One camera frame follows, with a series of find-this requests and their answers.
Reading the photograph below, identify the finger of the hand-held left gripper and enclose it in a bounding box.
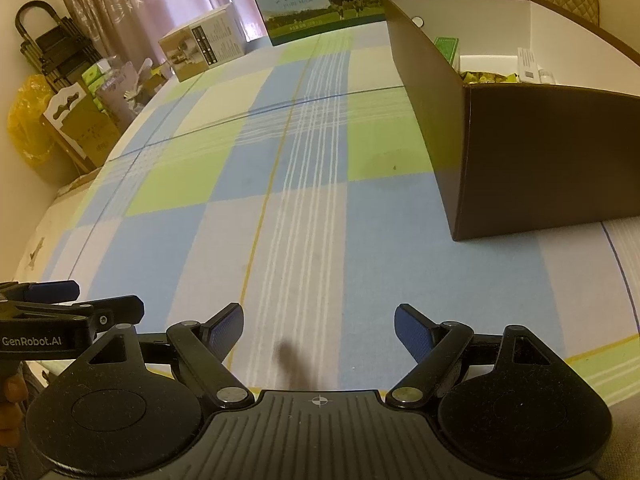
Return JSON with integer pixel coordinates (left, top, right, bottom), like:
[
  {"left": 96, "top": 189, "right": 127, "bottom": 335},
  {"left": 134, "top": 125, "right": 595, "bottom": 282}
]
[
  {"left": 0, "top": 296, "right": 146, "bottom": 328},
  {"left": 0, "top": 280, "right": 81, "bottom": 303}
]

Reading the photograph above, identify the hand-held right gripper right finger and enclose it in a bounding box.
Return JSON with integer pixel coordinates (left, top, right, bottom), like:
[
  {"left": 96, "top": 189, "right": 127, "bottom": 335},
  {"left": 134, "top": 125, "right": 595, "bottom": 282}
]
[{"left": 387, "top": 304, "right": 566, "bottom": 409}]

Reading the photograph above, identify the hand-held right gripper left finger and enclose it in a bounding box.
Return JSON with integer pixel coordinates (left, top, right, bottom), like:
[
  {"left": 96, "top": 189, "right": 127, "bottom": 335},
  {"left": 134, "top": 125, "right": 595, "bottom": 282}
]
[{"left": 75, "top": 302, "right": 252, "bottom": 409}]

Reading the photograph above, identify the brown cardboard box white inside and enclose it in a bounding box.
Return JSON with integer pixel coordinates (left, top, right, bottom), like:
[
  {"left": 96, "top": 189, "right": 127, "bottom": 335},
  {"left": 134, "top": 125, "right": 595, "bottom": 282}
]
[{"left": 382, "top": 0, "right": 640, "bottom": 243}]

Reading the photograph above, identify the yellow snack packet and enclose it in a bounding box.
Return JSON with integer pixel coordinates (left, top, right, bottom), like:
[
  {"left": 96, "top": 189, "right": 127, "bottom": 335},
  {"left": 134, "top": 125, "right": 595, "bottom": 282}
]
[{"left": 460, "top": 70, "right": 521, "bottom": 86}]

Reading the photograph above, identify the green medicine box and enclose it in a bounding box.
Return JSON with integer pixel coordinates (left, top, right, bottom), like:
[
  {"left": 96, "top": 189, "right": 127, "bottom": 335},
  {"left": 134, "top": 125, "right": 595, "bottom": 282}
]
[{"left": 434, "top": 36, "right": 461, "bottom": 68}]

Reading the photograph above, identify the white ointment box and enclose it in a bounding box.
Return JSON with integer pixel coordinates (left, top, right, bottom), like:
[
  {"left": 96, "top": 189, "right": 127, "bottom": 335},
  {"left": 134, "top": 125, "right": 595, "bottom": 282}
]
[{"left": 516, "top": 46, "right": 541, "bottom": 83}]

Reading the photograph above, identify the person's left hand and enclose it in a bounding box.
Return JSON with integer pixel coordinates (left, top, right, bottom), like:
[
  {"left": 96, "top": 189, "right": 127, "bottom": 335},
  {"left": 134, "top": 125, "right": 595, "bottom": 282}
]
[{"left": 0, "top": 377, "right": 27, "bottom": 448}]

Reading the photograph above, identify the yellow plastic bag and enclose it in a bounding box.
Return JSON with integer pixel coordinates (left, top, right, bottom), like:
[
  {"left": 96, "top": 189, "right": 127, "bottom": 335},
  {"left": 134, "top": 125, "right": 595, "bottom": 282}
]
[{"left": 7, "top": 74, "right": 57, "bottom": 184}]

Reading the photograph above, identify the pale patterned bag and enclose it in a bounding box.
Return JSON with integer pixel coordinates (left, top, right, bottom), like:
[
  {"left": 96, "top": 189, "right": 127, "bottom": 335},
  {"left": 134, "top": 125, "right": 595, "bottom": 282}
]
[{"left": 97, "top": 62, "right": 138, "bottom": 128}]

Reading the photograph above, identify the stack of green packs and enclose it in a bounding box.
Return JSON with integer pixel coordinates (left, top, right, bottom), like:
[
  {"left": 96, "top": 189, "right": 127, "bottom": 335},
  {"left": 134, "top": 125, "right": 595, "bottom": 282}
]
[{"left": 81, "top": 60, "right": 131, "bottom": 106}]

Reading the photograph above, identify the cardboard box with papers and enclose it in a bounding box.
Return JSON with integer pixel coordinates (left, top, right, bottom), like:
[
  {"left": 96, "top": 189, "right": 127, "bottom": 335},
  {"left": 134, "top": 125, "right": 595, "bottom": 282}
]
[{"left": 132, "top": 57, "right": 173, "bottom": 106}]

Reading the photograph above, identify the black folding trolley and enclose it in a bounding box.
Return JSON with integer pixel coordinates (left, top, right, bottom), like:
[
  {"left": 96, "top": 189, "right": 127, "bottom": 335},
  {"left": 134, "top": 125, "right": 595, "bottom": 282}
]
[{"left": 15, "top": 2, "right": 103, "bottom": 86}]

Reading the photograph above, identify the beige product box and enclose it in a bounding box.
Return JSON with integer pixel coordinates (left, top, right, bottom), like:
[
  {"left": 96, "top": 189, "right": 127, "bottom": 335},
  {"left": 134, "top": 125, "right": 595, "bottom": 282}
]
[{"left": 158, "top": 2, "right": 246, "bottom": 82}]

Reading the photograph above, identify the cow print milk carton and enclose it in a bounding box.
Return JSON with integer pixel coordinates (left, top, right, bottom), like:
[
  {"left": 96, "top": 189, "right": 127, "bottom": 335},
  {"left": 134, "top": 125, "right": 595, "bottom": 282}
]
[{"left": 245, "top": 0, "right": 388, "bottom": 47}]

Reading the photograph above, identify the brown gift carton white handle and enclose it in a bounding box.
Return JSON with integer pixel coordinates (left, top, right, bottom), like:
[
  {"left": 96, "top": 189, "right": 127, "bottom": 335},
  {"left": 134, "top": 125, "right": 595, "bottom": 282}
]
[{"left": 41, "top": 82, "right": 123, "bottom": 173}]

